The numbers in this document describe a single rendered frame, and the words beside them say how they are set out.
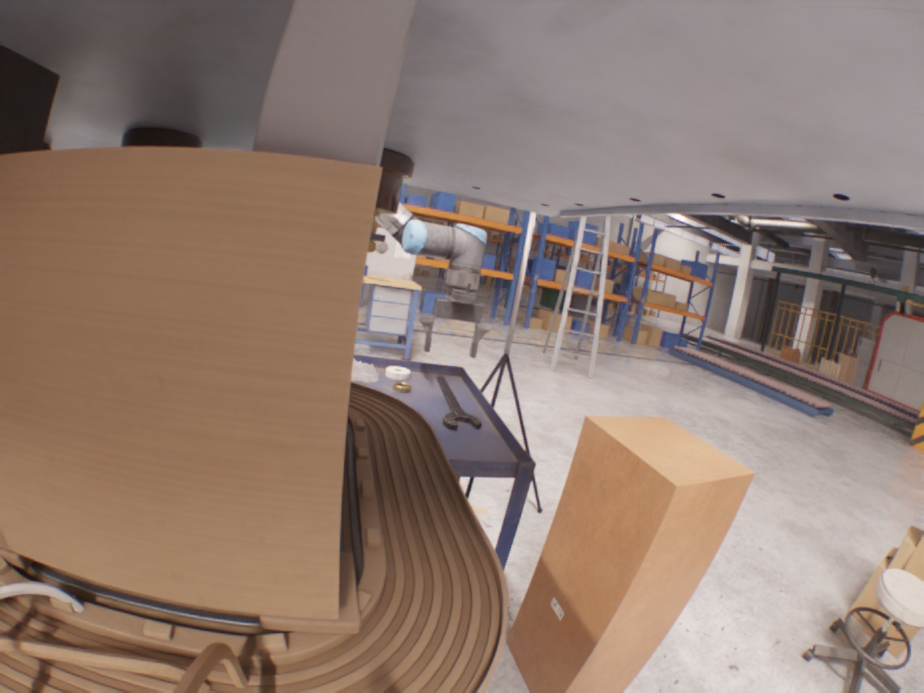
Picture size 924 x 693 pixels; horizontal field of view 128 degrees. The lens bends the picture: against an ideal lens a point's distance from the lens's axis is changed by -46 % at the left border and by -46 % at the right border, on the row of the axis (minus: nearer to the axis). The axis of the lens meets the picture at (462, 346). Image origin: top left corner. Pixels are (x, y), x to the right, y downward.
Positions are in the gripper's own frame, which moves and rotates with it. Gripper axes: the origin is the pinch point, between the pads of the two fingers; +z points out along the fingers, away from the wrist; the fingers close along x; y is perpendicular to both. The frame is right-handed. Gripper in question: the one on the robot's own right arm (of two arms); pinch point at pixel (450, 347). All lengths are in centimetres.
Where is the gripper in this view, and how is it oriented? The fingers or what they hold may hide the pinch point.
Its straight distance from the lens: 116.4
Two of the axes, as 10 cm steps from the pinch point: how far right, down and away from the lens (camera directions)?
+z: -1.7, 9.6, 2.1
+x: -9.6, -1.2, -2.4
